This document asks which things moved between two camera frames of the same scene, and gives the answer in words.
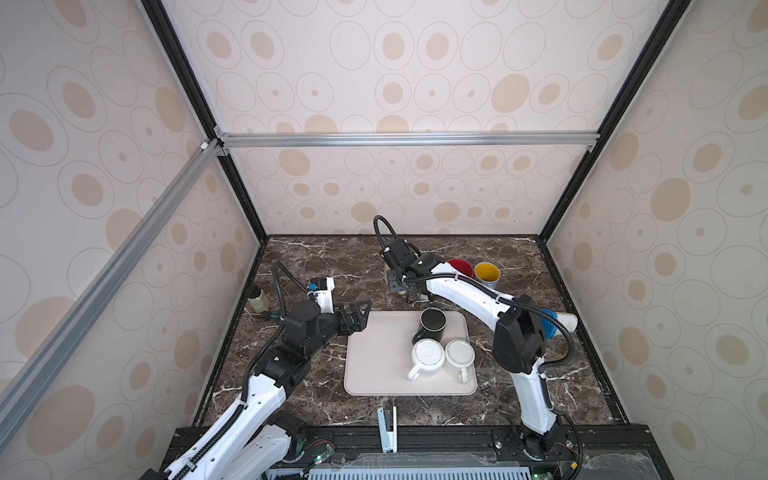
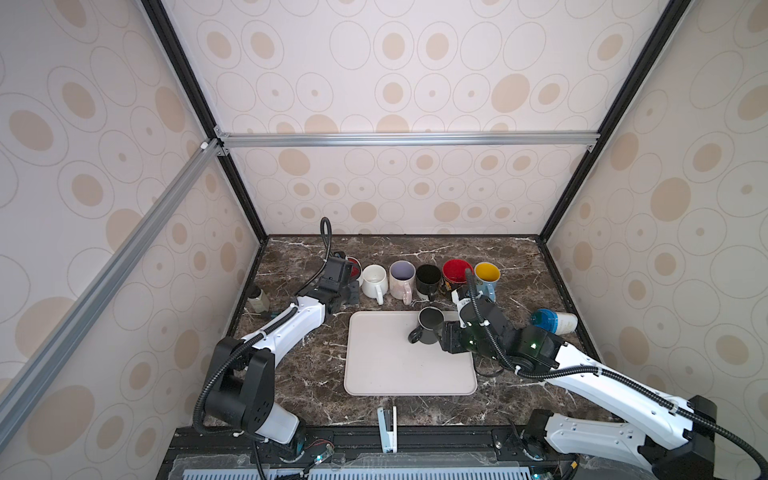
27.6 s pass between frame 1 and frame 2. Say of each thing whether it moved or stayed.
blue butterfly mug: stayed
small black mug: stayed
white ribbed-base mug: moved
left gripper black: moved
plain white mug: moved
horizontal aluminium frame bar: stayed
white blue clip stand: stayed
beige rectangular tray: stayed
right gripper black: moved
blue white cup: stayed
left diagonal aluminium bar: stayed
